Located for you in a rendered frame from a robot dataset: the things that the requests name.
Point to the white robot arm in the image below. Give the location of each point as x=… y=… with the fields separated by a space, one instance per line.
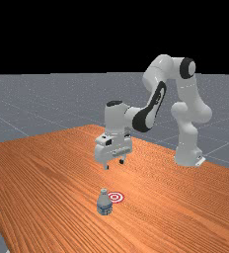
x=187 y=99

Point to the clear plastic bottle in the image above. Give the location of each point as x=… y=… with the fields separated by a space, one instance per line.
x=104 y=206

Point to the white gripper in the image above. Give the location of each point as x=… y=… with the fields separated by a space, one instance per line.
x=111 y=151

